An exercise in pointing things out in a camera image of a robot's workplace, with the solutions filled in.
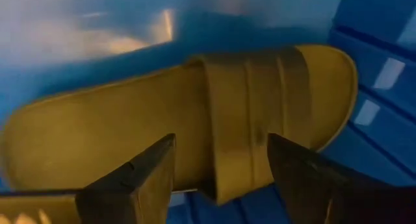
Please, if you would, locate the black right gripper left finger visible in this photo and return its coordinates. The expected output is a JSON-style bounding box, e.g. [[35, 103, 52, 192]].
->
[[0, 132, 177, 224]]

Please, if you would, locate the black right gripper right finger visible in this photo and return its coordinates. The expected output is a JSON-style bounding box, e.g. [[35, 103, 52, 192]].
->
[[267, 132, 416, 224]]

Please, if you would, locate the black slide sandal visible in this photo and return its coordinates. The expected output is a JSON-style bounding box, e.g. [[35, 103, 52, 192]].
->
[[0, 44, 359, 206]]

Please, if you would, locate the blue plastic ribbed bin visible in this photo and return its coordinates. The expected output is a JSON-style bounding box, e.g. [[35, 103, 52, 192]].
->
[[0, 0, 416, 224]]

